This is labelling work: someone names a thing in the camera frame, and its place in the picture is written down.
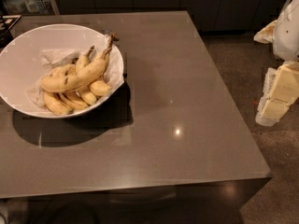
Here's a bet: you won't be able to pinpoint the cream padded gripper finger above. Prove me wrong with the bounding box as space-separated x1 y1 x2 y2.
255 61 299 127

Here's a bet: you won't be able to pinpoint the yellow banana bottom middle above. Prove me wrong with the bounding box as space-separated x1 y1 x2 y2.
59 91 89 110

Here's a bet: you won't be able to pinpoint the short yellow banana right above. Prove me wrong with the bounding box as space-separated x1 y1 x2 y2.
89 80 111 96

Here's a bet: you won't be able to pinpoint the white bowl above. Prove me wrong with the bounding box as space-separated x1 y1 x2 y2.
0 23 125 119

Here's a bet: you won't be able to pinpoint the dark background cabinets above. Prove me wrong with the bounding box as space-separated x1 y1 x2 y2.
55 0 287 32

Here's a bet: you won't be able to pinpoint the large top yellow banana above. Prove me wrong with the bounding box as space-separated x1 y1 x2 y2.
40 33 119 93

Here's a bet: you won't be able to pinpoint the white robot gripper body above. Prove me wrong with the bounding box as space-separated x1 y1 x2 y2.
273 0 299 61

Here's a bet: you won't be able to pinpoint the white paper bowl liner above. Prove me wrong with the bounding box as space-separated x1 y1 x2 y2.
26 35 124 116

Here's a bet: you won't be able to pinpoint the dark stovetop edge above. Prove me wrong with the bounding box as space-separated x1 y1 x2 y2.
0 15 21 48

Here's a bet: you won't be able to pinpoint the bottles on background shelf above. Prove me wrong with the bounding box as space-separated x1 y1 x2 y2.
0 0 54 15

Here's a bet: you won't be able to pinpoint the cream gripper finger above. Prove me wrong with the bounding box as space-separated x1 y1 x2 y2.
253 21 277 44

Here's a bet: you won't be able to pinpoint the yellow banana bottom left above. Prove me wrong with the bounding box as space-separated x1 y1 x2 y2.
43 91 72 115

